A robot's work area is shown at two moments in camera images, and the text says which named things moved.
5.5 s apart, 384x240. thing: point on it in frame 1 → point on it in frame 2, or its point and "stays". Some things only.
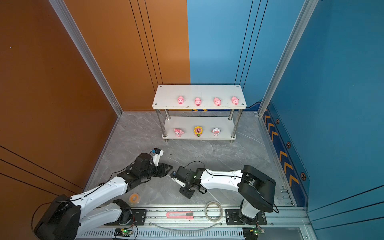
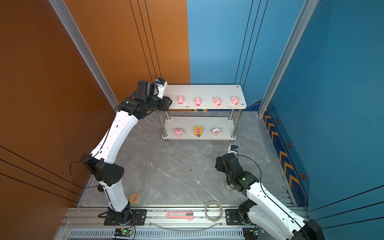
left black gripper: [163, 167] → [165, 104]
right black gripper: [188, 195] → [219, 163]
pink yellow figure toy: [198, 131] stays
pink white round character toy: [216, 131] stays
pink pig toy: [197, 101] stays
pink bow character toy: [178, 132] stays
